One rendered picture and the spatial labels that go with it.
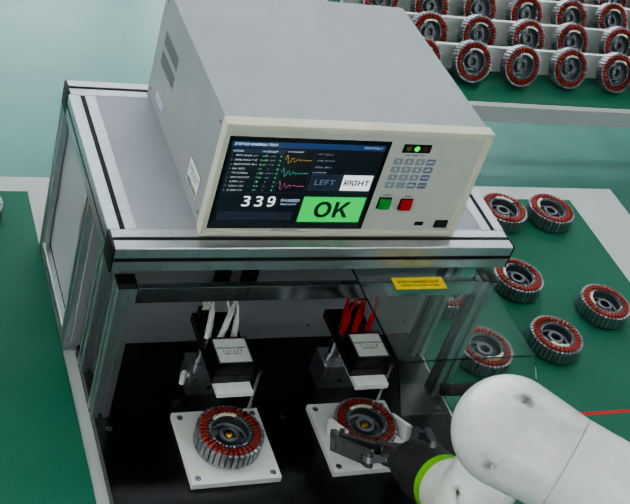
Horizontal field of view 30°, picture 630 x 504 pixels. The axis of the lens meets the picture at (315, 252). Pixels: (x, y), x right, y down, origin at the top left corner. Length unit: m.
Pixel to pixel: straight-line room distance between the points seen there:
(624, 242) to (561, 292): 0.32
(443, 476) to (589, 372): 0.77
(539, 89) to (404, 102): 1.52
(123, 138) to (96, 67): 2.35
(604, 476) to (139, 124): 1.05
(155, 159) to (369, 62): 0.38
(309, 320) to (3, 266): 0.56
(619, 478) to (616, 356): 1.27
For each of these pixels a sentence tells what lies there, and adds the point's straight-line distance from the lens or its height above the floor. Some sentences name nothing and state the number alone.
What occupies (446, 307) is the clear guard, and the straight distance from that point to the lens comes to 1.87.
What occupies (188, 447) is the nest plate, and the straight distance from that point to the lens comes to 1.91.
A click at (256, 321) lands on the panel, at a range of 2.11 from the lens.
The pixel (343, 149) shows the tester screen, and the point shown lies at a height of 1.28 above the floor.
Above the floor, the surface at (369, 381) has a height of 0.88.
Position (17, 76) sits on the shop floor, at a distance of 4.14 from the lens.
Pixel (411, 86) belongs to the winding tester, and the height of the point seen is 1.32.
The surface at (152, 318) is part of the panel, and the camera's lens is 2.04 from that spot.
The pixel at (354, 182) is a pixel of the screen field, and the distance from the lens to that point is 1.78.
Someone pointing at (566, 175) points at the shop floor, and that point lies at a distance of 4.54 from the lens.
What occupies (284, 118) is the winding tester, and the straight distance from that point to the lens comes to 1.69.
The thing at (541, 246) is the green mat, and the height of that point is 0.75.
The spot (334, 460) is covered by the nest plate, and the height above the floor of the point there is 0.78.
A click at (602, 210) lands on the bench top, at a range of 2.92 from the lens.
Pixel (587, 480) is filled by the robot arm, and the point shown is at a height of 1.38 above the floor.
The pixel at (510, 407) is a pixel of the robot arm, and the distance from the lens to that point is 1.23.
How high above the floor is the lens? 2.19
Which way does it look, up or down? 37 degrees down
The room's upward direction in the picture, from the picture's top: 19 degrees clockwise
